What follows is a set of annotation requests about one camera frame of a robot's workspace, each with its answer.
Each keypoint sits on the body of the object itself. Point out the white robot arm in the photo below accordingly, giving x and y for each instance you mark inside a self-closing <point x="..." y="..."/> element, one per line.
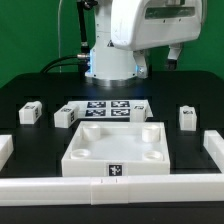
<point x="108" y="65"/>

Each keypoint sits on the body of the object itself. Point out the white square tabletop part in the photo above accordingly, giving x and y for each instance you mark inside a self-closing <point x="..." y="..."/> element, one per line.
<point x="108" y="149"/>

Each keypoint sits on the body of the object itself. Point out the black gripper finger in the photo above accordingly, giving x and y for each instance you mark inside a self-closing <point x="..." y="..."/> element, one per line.
<point x="173" y="56"/>
<point x="140" y="60"/>

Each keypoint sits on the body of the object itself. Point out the white fixture wall left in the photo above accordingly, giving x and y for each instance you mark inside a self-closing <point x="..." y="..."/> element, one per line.
<point x="6" y="149"/>

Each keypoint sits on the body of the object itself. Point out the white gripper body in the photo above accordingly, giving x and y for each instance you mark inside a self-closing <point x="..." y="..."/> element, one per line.
<point x="143" y="24"/>

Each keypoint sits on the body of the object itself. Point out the white sheet with tags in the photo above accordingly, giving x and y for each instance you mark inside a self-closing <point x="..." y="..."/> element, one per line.
<point x="110" y="108"/>

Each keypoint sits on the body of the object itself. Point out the white fixture wall front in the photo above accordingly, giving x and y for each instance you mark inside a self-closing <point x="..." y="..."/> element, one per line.
<point x="111" y="190"/>

